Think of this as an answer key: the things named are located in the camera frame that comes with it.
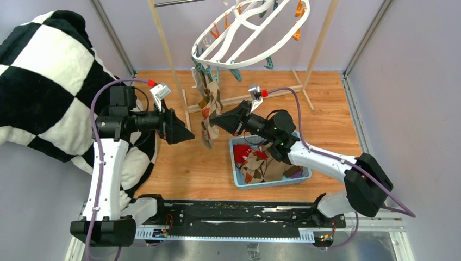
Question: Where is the wooden drying rack frame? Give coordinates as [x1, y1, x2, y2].
[148, 1, 339, 130]

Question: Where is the white round clip hanger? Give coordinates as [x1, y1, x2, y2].
[191, 1, 311, 70]

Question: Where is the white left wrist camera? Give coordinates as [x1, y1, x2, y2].
[147, 79, 171, 113]

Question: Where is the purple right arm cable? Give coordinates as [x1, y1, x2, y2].
[266, 87, 417, 219]

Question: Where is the purple orange striped sock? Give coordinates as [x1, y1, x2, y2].
[290, 170, 303, 179]

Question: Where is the white sock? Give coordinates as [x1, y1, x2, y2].
[191, 67, 205, 90]

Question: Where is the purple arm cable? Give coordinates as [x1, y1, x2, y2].
[84, 79, 152, 261]
[266, 87, 417, 219]

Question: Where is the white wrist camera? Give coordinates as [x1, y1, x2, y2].
[248, 83, 269, 113]
[147, 79, 171, 113]

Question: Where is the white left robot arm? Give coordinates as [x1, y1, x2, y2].
[70, 83, 195, 247]

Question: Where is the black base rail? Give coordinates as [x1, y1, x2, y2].
[137, 200, 346, 242]

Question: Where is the argyle brown sock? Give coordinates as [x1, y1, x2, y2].
[240, 151, 283, 184]
[197, 76, 223, 149]

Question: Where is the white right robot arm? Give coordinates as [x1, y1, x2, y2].
[210, 101, 393, 227]

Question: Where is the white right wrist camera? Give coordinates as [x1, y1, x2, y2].
[248, 83, 269, 113]

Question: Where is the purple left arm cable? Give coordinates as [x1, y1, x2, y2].
[84, 79, 152, 261]

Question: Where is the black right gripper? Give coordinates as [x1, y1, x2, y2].
[210, 101, 277, 142]

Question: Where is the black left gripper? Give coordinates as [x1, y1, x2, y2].
[129, 98, 195, 144]

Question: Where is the black white checkered blanket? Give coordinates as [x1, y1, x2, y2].
[0, 10, 158, 199]

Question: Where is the red sock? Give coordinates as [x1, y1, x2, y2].
[232, 144, 253, 169]

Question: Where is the light blue plastic basket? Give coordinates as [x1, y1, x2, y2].
[229, 135, 312, 190]

